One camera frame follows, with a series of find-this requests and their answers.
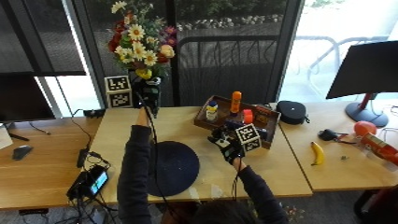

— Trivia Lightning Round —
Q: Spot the person's right hand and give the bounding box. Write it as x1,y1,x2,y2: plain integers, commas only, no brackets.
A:
207,125,246,165

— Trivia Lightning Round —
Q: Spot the person's left hand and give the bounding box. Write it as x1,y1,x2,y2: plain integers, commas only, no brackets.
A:
132,77,162,117

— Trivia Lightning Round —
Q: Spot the brown wooden tray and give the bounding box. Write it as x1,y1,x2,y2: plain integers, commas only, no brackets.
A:
193,94,282,150

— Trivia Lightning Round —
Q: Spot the right glove marker cube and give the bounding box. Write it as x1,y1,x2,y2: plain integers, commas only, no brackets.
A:
234,123,262,153

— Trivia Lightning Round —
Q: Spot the glove marker cube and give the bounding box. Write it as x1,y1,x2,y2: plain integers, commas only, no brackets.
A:
104,75,134,109
234,123,262,153

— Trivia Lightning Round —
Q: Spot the white bottle with blue cap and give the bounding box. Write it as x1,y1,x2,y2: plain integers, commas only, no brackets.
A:
205,100,219,122

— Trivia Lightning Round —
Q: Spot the left glove marker cube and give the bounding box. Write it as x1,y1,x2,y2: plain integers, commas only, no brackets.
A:
104,75,134,109

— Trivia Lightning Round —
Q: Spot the dark blue box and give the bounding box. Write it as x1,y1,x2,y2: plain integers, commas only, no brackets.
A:
255,127,271,141

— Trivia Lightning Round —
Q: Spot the tall orange bottle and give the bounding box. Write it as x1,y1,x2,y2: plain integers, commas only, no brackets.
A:
229,91,243,115

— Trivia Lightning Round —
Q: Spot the brown printed box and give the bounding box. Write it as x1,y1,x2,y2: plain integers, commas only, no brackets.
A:
254,105,274,127

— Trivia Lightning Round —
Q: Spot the dark round mat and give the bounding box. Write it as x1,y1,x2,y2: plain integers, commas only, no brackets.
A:
146,140,201,198

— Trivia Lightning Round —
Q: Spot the colourful flower bouquet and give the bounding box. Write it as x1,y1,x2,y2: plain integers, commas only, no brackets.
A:
106,0,180,80

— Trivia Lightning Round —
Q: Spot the small black desk clamp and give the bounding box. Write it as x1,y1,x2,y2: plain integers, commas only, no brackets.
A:
82,108,106,119

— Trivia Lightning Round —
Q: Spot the black round case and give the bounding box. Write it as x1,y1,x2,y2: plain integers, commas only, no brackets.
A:
274,100,311,126

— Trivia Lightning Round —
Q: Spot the black metal chair outside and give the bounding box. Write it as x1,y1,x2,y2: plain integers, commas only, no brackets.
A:
177,35,279,104

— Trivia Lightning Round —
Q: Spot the yellow banana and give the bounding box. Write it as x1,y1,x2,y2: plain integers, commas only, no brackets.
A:
310,141,326,167

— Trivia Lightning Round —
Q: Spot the black and red clamp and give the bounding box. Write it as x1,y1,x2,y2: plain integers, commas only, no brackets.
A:
317,128,358,145

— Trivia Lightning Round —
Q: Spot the black power adapter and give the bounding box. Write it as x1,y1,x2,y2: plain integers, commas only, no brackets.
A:
76,147,90,169

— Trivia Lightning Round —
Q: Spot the black device with lit screen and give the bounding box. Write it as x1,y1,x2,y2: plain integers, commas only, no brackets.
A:
66,163,110,202

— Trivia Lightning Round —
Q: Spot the orange ball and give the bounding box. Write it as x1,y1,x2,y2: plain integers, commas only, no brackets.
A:
353,120,378,137

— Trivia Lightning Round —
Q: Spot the grey metal rack outside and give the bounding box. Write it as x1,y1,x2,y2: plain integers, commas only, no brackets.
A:
294,35,390,91

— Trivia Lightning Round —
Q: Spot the black computer mouse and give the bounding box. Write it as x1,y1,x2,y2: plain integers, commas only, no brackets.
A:
10,145,34,161

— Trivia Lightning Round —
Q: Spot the white paper sheet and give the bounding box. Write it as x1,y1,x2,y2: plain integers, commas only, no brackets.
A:
0,123,14,151

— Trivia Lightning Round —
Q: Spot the red tube can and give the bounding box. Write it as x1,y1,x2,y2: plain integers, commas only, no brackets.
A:
359,133,398,167

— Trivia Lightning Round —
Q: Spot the large black monitor with stand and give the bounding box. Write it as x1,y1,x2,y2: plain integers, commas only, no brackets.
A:
325,40,398,128

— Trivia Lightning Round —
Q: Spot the left glove cable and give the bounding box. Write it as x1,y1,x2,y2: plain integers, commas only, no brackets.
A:
136,91,180,224

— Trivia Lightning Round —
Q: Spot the glove cable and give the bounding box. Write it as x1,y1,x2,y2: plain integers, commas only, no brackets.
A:
230,157,243,202
136,91,180,224

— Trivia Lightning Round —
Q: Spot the right glove cable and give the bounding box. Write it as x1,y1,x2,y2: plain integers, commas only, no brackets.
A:
230,157,243,202

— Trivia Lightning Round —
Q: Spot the black desk cable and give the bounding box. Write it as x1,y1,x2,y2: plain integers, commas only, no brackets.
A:
68,108,94,150

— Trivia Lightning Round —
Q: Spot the bundle of black cables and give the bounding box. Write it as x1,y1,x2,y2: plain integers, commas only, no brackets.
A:
53,195,122,224

